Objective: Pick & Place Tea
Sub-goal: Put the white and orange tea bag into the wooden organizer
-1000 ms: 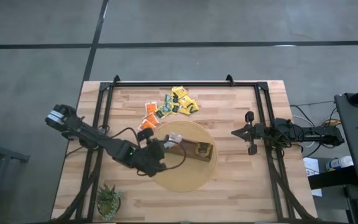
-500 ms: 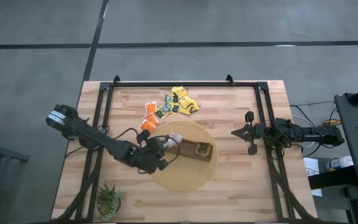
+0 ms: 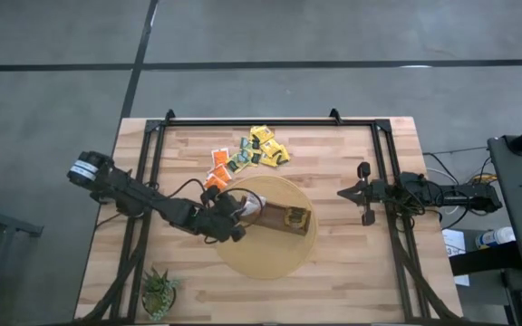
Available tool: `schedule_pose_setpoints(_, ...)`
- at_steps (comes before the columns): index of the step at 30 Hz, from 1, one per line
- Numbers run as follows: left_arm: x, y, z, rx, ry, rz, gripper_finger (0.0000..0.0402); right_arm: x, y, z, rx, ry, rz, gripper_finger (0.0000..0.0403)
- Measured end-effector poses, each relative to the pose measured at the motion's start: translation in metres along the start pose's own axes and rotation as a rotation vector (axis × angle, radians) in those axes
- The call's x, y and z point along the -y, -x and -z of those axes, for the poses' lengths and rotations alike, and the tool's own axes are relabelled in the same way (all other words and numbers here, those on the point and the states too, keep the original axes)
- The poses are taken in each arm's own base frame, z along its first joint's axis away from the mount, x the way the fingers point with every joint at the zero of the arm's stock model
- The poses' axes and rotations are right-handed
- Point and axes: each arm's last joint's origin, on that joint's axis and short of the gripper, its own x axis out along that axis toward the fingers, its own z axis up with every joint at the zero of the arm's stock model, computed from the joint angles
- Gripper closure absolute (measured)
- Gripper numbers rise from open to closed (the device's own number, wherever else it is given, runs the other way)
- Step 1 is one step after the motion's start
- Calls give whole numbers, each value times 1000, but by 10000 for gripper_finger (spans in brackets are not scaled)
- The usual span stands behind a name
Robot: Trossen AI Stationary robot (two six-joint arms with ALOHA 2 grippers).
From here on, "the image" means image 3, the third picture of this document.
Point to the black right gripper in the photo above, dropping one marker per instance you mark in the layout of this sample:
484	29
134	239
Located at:
379	192

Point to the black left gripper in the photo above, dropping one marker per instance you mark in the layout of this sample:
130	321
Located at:
220	217

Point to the orange white tea packet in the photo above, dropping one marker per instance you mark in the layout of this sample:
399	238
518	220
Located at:
219	158
221	173
215	182
252	204

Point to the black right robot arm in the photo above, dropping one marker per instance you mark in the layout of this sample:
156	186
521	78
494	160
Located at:
460	198

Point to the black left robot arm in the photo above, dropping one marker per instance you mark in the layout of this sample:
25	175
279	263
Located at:
129	194

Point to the brown wooden tea box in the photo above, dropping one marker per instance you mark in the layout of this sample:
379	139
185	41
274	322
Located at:
274	216

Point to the round woven straw placemat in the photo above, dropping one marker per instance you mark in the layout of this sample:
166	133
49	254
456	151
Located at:
265	258

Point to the white paper sheet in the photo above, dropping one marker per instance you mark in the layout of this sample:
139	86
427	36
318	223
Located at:
453	240

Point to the small potted green plant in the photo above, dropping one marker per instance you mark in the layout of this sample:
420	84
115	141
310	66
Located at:
157	294

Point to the black bar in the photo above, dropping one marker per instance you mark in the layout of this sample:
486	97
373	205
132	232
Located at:
483	260

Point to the white plastic bottle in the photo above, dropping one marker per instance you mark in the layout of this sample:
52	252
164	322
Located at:
499	236

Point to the black aluminium rig frame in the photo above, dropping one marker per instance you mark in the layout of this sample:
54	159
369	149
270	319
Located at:
265	122

